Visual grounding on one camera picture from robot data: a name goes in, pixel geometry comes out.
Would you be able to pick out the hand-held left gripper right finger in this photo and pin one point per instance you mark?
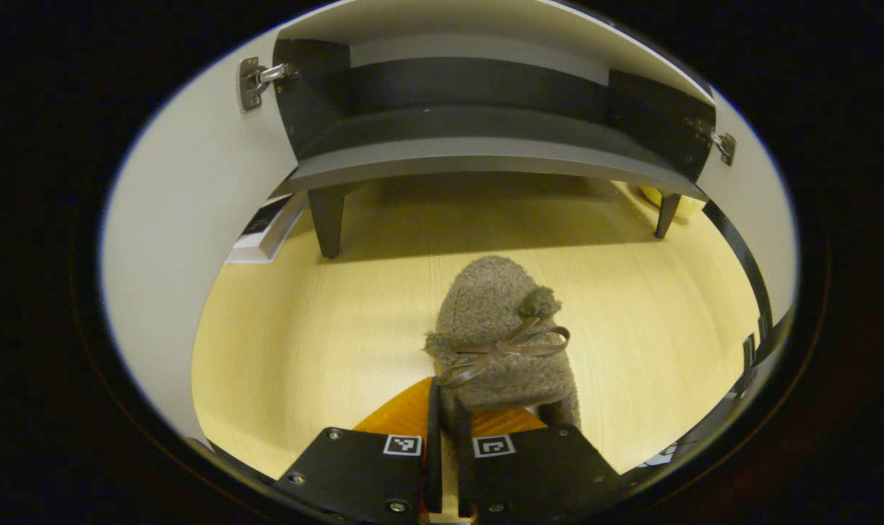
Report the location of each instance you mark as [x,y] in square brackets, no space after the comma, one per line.
[464,474]

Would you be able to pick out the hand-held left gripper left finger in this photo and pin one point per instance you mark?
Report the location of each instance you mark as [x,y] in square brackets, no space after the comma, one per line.
[433,467]

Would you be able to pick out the brown fuzzy shoe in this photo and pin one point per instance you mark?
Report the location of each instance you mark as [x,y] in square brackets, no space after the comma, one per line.
[493,313]

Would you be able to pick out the grey shoe cabinet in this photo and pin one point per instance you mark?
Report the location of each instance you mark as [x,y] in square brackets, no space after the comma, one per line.
[486,124]

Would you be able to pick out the metal door hinge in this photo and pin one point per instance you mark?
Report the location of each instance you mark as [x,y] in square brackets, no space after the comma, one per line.
[723,144]
[256,79]

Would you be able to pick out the white paper booklet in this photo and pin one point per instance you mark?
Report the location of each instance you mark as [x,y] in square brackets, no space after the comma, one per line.
[263,233]

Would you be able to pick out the pale yellow object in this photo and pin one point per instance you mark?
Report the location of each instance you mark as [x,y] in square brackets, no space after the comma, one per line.
[683,203]

